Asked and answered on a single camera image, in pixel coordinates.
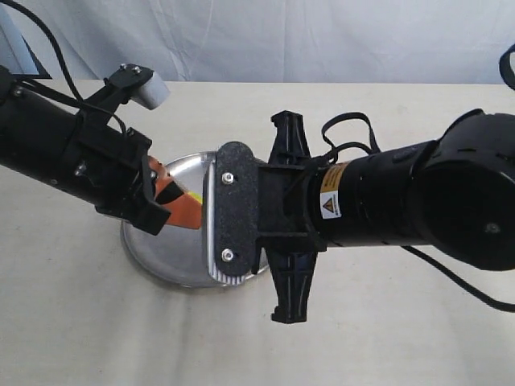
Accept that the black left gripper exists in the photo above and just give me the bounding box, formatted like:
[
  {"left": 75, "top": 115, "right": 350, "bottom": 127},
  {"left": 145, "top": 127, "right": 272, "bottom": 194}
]
[{"left": 68, "top": 119, "right": 202, "bottom": 236}]

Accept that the yellow plastic stick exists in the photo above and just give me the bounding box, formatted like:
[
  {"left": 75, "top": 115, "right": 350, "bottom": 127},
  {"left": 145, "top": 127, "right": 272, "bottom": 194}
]
[{"left": 188, "top": 191, "right": 203, "bottom": 204}]

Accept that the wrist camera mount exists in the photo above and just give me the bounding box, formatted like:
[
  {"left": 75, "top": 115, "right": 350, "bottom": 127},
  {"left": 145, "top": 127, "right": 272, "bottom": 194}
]
[
  {"left": 203, "top": 142, "right": 262, "bottom": 286},
  {"left": 84, "top": 64, "right": 170, "bottom": 113}
]

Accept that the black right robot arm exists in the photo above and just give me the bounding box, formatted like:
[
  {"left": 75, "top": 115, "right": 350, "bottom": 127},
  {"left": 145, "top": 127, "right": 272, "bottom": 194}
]
[{"left": 257, "top": 109, "right": 514, "bottom": 324}]

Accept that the round stainless steel plate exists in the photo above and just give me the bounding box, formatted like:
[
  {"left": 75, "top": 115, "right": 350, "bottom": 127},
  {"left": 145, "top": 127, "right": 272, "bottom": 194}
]
[{"left": 120, "top": 150, "right": 270, "bottom": 289}]

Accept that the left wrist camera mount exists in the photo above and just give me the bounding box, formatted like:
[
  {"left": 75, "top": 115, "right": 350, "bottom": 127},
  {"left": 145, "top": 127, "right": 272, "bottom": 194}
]
[{"left": 84, "top": 64, "right": 170, "bottom": 113}]

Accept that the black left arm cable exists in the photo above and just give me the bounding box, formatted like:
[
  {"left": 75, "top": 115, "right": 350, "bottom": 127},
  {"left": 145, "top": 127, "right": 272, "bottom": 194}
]
[{"left": 7, "top": 0, "right": 130, "bottom": 138}]

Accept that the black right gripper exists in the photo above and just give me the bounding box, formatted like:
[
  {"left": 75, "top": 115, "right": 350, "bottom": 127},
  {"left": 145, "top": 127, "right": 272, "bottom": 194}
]
[{"left": 257, "top": 110, "right": 327, "bottom": 324}]

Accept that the white backdrop sheet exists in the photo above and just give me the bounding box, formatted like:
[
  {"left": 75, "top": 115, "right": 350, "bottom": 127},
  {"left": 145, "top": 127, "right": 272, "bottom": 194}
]
[{"left": 26, "top": 1, "right": 514, "bottom": 84}]

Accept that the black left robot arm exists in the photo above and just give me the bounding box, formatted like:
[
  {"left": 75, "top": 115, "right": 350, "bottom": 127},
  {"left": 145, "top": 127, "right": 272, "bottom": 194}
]
[{"left": 1, "top": 64, "right": 202, "bottom": 235}]

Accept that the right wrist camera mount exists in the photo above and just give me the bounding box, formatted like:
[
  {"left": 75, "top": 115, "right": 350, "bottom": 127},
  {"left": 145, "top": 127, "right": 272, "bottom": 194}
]
[{"left": 203, "top": 142, "right": 262, "bottom": 286}]

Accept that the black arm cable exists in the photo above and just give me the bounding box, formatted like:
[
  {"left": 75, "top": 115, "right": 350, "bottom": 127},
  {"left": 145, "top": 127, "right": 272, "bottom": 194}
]
[
  {"left": 7, "top": 0, "right": 130, "bottom": 138},
  {"left": 320, "top": 39, "right": 515, "bottom": 313}
]

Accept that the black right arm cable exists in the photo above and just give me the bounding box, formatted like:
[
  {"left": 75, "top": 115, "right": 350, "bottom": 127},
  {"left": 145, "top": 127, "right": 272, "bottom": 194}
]
[{"left": 320, "top": 39, "right": 515, "bottom": 313}]

